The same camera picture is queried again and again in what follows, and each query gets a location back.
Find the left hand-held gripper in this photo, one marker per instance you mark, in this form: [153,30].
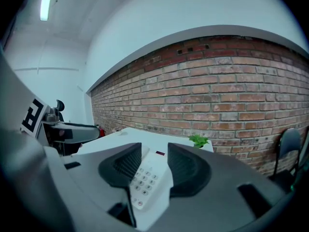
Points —
[31,116]

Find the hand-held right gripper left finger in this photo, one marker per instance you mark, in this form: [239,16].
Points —
[120,165]

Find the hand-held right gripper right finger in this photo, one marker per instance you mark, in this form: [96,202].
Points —
[188,170]

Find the white desk telephone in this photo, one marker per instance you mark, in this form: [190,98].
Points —
[149,178]

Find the red fire extinguisher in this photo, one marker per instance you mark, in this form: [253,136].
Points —
[102,132]

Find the small green potted plant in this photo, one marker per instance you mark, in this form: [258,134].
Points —
[199,140]

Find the black office chair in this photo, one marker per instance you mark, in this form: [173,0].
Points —
[60,105]

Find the black folding chair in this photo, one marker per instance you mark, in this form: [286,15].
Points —
[288,144]

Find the fluorescent ceiling light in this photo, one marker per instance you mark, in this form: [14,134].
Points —
[47,2]

